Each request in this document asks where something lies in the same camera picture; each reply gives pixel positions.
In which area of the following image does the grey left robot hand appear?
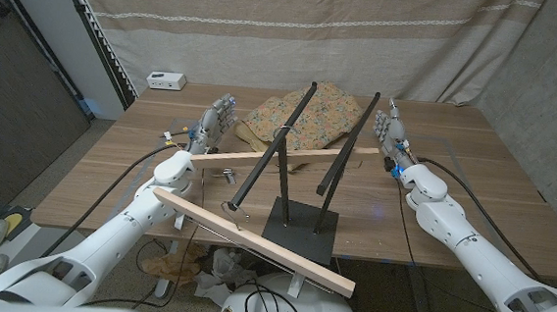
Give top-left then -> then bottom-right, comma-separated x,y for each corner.
187,90 -> 240,157

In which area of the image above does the beige striped curtain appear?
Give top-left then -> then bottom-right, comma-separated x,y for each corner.
62,0 -> 549,115

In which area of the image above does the white table leg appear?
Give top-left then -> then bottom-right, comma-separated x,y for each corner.
154,238 -> 181,301

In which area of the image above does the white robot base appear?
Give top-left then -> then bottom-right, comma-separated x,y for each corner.
218,268 -> 363,312

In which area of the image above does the white power strip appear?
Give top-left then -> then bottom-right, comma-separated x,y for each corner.
145,70 -> 188,92

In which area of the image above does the crumpled brown paper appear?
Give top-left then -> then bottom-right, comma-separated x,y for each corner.
140,239 -> 210,289

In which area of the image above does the grey table leg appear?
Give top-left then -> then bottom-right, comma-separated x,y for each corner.
403,265 -> 437,312

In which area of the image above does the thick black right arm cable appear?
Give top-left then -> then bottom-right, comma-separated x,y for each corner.
410,157 -> 552,283

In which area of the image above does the lower wooden slat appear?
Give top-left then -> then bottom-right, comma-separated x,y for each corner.
146,185 -> 363,300

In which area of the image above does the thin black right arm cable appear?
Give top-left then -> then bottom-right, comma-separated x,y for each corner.
384,176 -> 557,312

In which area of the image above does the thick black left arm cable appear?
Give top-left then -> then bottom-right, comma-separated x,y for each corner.
39,120 -> 188,268

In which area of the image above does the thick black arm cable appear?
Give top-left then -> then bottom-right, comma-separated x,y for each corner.
39,120 -> 188,268
410,157 -> 552,283

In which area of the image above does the black metal hanger rack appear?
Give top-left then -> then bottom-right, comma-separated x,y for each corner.
224,77 -> 382,270

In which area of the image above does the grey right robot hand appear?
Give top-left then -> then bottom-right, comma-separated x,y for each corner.
369,96 -> 424,175

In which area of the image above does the upper wooden slat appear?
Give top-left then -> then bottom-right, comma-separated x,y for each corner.
188,134 -> 381,182

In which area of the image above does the crumpled white paper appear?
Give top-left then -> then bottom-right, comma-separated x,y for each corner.
192,245 -> 259,311

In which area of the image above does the floral fabric piece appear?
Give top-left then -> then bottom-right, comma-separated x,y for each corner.
232,74 -> 367,158

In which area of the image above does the wooden slat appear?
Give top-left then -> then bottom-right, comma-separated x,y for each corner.
146,185 -> 363,300
188,134 -> 381,182

